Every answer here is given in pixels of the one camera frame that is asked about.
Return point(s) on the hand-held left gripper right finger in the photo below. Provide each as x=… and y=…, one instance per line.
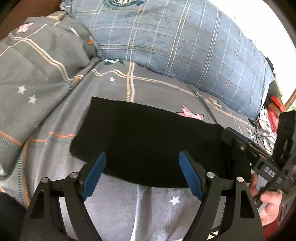
x=191, y=177

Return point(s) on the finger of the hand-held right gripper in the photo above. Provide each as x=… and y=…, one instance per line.
x=238, y=139

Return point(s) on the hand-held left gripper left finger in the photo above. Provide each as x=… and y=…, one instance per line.
x=93, y=177

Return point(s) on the black pants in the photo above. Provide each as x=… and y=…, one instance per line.
x=150, y=141

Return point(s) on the person's right hand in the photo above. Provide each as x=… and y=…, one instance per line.
x=269, y=204

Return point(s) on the grey star printed bedsheet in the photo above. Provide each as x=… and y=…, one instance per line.
x=120, y=208

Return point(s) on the red box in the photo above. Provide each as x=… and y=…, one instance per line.
x=278, y=103

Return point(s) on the dark cloth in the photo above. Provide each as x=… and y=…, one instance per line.
x=10, y=217

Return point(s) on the blue plaid pillow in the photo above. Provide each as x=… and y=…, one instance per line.
x=185, y=41

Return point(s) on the grey printed folded quilt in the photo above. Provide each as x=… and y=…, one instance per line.
x=34, y=67

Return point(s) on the brown wooden headboard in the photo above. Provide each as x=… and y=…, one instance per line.
x=25, y=12

